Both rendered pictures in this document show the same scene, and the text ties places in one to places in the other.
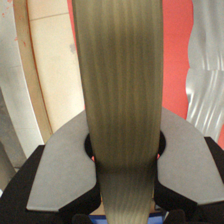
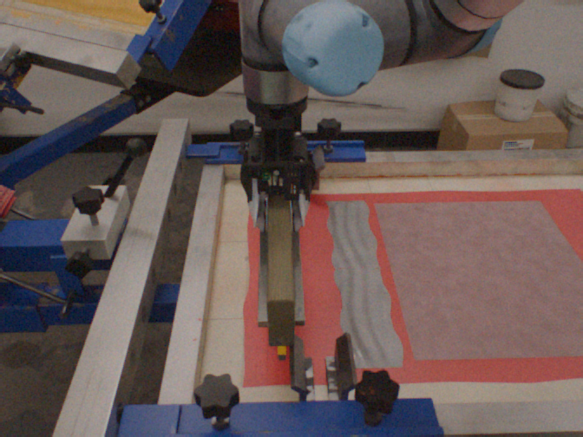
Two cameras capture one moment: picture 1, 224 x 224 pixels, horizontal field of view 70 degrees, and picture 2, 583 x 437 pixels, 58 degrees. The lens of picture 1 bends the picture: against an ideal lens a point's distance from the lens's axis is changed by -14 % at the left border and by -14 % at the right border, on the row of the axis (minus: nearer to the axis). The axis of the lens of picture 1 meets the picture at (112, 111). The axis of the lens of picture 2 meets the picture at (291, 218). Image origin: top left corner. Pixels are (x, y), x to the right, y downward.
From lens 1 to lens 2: 0.74 m
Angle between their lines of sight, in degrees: 81
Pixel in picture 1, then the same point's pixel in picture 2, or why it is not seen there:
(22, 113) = (198, 270)
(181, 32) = (324, 251)
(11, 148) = not seen: outside the picture
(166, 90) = (317, 283)
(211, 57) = (351, 258)
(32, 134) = (198, 285)
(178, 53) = (324, 262)
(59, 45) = (237, 256)
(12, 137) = not seen: outside the picture
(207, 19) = (343, 241)
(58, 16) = (239, 242)
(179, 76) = (327, 275)
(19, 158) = not seen: outside the picture
